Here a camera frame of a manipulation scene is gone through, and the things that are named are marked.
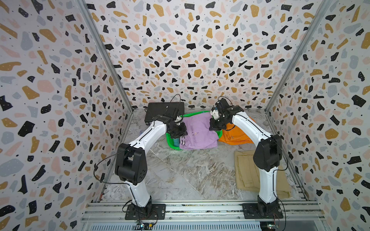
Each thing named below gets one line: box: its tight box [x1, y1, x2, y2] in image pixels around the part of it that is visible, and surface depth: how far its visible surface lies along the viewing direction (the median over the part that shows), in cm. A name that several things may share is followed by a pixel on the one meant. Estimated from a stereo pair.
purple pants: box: [179, 112, 220, 150], surface depth 90 cm
